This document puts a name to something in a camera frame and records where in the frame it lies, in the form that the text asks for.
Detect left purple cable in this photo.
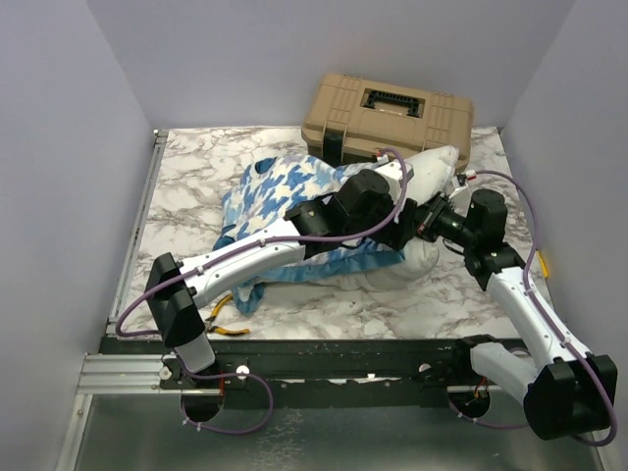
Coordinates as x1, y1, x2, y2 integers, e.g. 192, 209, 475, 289
115, 146, 411, 436

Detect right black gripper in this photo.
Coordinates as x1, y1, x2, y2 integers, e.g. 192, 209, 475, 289
411, 191, 478, 248

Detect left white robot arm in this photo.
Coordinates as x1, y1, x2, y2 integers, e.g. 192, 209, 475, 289
144, 162, 413, 388

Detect purple cable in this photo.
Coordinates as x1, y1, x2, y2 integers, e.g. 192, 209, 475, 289
448, 170, 619, 447
115, 146, 411, 436

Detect white pillow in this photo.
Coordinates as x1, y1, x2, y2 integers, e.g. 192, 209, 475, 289
338, 145, 461, 293

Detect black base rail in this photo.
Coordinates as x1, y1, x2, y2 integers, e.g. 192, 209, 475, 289
84, 338, 491, 410

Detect white pillowcase blue trim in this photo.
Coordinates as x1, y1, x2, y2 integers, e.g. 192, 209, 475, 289
213, 154, 404, 315

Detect yellow handled pliers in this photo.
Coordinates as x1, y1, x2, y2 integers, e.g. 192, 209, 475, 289
204, 293, 251, 338

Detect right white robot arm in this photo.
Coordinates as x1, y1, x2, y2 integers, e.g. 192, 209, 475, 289
414, 189, 617, 445

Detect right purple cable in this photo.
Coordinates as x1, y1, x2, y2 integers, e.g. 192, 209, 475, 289
448, 170, 619, 447

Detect tan plastic toolbox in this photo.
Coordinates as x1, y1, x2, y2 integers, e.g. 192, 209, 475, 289
301, 74, 474, 170

